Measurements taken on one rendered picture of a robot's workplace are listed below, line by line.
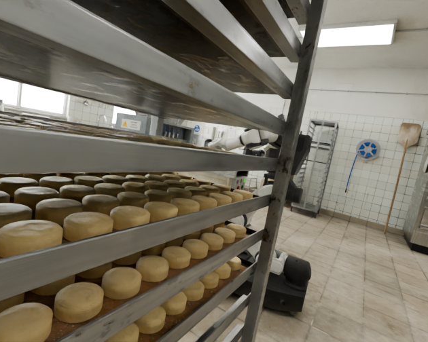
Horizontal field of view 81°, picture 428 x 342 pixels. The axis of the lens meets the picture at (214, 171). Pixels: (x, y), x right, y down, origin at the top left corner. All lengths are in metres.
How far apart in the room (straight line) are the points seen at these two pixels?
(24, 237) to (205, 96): 0.24
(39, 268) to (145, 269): 0.19
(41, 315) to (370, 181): 5.64
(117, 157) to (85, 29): 0.10
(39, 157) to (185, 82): 0.17
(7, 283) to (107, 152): 0.12
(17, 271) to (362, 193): 5.69
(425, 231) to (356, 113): 2.43
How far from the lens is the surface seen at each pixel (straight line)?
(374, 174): 5.75
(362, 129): 5.81
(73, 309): 0.34
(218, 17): 0.36
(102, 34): 0.24
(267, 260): 0.69
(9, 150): 0.21
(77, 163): 0.23
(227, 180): 1.88
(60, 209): 0.35
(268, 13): 0.51
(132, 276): 0.39
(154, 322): 0.46
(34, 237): 0.27
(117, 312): 0.33
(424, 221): 4.82
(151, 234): 0.31
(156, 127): 0.87
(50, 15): 0.22
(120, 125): 2.24
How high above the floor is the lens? 1.08
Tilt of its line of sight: 6 degrees down
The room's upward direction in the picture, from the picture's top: 10 degrees clockwise
